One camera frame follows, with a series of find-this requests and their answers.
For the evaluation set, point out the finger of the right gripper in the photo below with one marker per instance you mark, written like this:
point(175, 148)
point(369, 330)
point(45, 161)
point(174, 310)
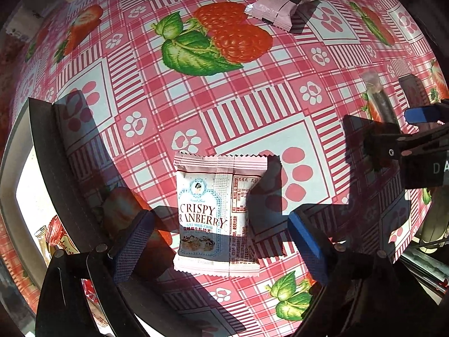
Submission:
point(427, 114)

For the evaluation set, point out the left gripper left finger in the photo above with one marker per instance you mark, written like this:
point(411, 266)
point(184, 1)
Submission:
point(63, 308)

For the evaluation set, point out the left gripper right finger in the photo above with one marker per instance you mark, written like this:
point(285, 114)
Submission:
point(362, 294)

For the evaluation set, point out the clear dark snack stick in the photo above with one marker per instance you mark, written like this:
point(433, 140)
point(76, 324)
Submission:
point(377, 104)

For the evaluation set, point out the white crispy cranberry packet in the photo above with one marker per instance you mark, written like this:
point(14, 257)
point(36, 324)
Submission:
point(212, 194)

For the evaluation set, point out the pink purple snack packet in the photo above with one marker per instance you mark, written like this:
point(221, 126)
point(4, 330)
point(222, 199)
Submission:
point(278, 13)

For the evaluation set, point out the red foil snack packet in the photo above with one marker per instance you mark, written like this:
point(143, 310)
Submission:
point(57, 236)

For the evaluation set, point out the gold snack packet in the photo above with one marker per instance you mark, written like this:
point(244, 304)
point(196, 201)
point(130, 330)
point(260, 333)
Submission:
point(45, 248)

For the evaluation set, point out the white cardboard box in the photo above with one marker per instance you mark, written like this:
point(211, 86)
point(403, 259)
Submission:
point(38, 182)

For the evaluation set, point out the pink strawberry tablecloth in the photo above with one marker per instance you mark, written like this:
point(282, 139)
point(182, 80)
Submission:
point(140, 80)

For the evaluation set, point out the white milk carton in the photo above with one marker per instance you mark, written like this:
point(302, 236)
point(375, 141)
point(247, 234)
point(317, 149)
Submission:
point(24, 24)

